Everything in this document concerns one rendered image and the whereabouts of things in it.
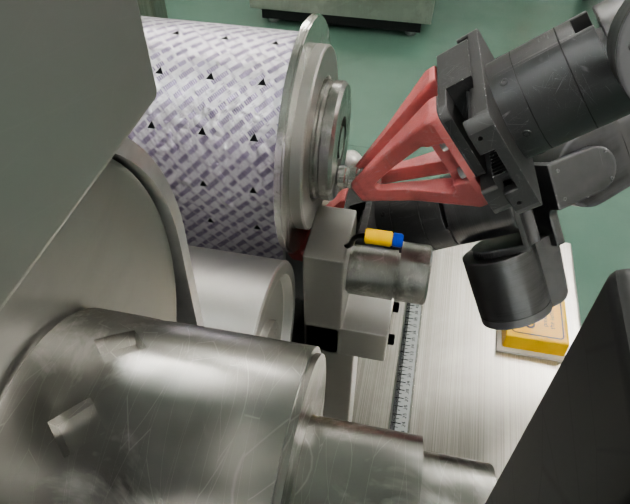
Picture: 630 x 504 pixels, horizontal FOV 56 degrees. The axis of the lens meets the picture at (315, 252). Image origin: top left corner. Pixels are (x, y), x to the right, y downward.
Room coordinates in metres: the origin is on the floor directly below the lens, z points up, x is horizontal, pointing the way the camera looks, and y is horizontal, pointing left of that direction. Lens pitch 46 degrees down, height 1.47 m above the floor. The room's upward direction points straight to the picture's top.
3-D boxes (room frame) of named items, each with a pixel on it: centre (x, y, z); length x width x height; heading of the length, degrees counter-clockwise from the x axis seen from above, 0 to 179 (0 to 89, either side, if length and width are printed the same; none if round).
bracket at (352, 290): (0.27, -0.03, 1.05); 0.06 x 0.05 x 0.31; 78
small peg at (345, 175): (0.29, -0.03, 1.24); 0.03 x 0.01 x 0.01; 79
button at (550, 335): (0.42, -0.26, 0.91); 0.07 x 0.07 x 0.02; 78
